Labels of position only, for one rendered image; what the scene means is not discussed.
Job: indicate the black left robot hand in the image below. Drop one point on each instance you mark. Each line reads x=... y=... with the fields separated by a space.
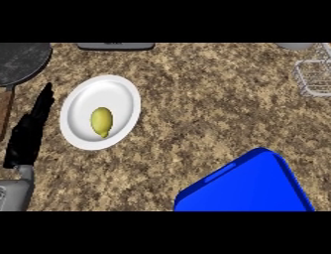
x=27 y=132

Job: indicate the yellow-green pear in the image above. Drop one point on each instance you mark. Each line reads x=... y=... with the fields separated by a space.
x=102 y=121

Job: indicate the blue plastic tray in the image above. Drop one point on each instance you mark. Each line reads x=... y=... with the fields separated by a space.
x=251 y=185

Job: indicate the white oval plate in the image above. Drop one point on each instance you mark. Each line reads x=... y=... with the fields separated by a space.
x=99 y=111

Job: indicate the grey round bowl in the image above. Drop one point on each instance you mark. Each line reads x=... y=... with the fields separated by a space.
x=295 y=45

